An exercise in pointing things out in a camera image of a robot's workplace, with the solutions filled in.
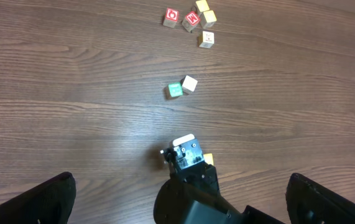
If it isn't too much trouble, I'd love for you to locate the red Y wooden block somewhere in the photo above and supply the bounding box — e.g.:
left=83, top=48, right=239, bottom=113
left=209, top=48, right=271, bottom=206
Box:
left=203, top=153, right=214, bottom=166

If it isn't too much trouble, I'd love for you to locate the blue X wooden block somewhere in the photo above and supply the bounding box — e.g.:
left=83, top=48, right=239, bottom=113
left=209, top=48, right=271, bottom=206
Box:
left=198, top=31, right=214, bottom=49

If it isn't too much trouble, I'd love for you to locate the red apple picture block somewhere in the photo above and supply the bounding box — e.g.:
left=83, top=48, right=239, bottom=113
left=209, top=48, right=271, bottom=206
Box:
left=163, top=7, right=179, bottom=28

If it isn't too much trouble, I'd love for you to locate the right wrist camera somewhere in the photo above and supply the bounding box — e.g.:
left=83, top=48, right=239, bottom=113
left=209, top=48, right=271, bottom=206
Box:
left=172, top=134, right=195, bottom=147

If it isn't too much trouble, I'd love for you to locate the yellow wooden block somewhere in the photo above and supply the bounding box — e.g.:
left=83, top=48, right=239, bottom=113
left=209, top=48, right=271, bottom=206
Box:
left=200, top=10, right=217, bottom=29
left=195, top=0, right=210, bottom=13

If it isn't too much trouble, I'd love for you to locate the yellow rear wooden block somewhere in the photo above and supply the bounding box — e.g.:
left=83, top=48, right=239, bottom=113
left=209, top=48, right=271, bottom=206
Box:
left=195, top=0, right=210, bottom=13

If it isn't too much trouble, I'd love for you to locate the green letter B block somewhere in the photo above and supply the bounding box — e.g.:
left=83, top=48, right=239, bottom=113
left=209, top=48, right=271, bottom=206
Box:
left=165, top=82, right=183, bottom=100

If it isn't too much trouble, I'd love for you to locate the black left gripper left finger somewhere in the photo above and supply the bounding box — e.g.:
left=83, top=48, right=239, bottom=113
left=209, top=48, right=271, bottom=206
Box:
left=0, top=172, right=76, bottom=224

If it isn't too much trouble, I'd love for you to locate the yellow front wooden block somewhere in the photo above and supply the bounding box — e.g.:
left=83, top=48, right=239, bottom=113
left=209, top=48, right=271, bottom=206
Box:
left=200, top=10, right=217, bottom=29

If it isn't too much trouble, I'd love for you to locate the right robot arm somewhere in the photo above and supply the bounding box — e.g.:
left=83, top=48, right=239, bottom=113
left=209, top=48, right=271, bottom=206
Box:
left=153, top=134, right=280, bottom=224

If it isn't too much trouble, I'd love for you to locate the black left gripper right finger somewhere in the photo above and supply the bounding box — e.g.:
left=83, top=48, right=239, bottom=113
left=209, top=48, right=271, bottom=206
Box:
left=285, top=173, right=355, bottom=224

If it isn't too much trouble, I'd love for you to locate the red letter M block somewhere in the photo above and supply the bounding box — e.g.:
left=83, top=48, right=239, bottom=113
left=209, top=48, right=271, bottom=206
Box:
left=182, top=11, right=200, bottom=32

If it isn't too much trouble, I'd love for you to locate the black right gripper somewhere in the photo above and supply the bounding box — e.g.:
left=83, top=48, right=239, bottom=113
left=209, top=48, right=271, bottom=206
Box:
left=160, top=138, right=220, bottom=195

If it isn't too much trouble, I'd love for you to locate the red letter wooden block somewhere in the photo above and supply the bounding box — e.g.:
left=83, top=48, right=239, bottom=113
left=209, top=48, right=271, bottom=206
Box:
left=180, top=75, right=198, bottom=94

